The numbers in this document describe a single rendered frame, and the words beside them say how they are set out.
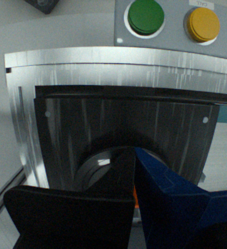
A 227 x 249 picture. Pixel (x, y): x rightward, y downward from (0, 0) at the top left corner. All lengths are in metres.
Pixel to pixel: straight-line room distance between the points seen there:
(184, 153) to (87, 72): 0.17
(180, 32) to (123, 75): 0.09
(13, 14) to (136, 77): 0.29
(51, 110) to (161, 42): 0.16
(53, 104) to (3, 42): 0.22
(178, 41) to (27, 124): 0.23
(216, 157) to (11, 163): 0.48
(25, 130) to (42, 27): 0.20
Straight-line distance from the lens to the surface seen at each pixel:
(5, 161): 0.46
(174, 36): 0.20
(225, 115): 0.26
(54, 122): 0.20
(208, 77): 0.21
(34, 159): 0.27
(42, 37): 0.33
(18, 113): 0.23
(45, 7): 0.32
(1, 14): 0.40
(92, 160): 0.18
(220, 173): 0.36
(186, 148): 0.22
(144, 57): 0.18
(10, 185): 0.31
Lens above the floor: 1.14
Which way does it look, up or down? 71 degrees down
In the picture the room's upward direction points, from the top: 173 degrees counter-clockwise
